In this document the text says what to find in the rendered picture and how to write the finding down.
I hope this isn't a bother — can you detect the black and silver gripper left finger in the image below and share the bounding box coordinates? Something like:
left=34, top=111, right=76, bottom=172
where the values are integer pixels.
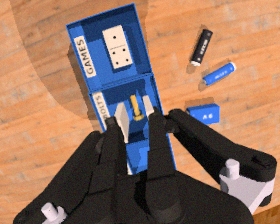
left=13, top=102, right=129, bottom=224

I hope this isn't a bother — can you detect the blue aa battery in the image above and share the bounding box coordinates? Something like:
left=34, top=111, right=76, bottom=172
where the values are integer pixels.
left=203, top=62, right=236, bottom=86

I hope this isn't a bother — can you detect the black aa battery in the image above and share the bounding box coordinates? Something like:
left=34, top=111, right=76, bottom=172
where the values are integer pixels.
left=190, top=29, right=213, bottom=66

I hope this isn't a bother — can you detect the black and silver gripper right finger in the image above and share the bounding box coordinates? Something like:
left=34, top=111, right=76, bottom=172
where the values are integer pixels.
left=143, top=95, right=277, bottom=223

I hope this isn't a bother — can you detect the blue three-compartment bin rack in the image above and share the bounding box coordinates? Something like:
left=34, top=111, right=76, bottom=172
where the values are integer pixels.
left=65, top=3, right=164, bottom=175

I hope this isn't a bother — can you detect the gold bolt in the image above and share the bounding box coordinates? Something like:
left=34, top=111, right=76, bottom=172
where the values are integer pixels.
left=130, top=95, right=144, bottom=121

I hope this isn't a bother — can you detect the blue nine-volt battery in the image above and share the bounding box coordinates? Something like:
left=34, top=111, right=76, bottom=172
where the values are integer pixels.
left=186, top=103, right=220, bottom=125

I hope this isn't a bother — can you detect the white domino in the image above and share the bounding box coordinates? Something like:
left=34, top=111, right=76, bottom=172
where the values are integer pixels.
left=102, top=25, right=132, bottom=69

